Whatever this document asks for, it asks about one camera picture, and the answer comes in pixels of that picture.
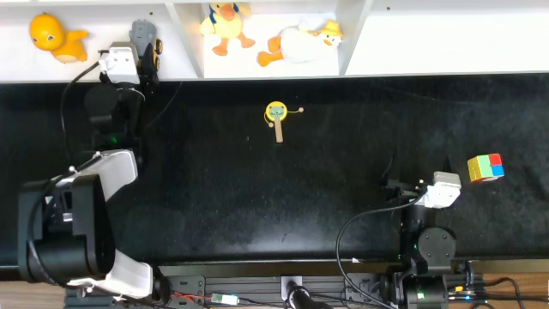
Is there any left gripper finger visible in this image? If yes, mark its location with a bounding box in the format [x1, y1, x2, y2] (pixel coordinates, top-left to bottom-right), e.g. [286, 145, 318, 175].
[139, 42, 160, 83]

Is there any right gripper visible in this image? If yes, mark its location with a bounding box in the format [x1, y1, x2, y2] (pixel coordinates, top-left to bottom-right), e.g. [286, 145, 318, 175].
[380, 148, 453, 202]

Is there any grey and yellow toy truck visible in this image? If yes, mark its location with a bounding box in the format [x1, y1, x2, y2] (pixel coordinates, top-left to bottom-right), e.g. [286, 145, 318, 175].
[129, 19, 164, 72]

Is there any many-coloured puzzle cube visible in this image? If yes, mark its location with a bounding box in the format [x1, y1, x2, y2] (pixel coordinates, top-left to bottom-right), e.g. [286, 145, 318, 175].
[467, 153, 505, 184]

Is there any yellow rubber duck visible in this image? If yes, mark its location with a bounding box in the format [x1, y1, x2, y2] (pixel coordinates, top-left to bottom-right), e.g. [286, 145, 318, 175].
[28, 12, 90, 64]

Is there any yellow rattle drum toy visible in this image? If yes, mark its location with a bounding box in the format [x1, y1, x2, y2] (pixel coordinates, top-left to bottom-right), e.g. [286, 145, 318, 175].
[263, 100, 305, 144]

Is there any yellow plush duck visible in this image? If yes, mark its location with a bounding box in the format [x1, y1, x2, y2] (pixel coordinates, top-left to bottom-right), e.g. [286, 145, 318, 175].
[198, 2, 256, 58]

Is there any white shelf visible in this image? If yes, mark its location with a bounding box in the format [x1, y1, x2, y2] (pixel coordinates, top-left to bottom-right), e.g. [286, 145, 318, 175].
[0, 0, 549, 83]

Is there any white plush duck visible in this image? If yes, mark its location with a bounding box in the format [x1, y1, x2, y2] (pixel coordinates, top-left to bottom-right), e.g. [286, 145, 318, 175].
[256, 19, 344, 69]

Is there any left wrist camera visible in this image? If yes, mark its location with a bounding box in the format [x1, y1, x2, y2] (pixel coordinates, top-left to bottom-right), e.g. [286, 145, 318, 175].
[98, 41, 142, 85]

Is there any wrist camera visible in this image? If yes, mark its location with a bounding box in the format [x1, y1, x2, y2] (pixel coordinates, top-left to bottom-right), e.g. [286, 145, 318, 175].
[422, 171, 462, 210]
[98, 41, 142, 85]

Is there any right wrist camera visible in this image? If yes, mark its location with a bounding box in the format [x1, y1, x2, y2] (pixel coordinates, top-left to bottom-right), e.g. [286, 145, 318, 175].
[422, 171, 462, 210]

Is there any black cable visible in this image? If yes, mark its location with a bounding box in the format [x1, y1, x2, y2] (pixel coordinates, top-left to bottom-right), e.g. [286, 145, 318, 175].
[58, 59, 104, 173]
[335, 192, 425, 309]

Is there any mounting rail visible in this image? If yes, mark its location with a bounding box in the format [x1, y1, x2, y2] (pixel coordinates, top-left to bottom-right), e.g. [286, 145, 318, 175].
[63, 257, 549, 309]

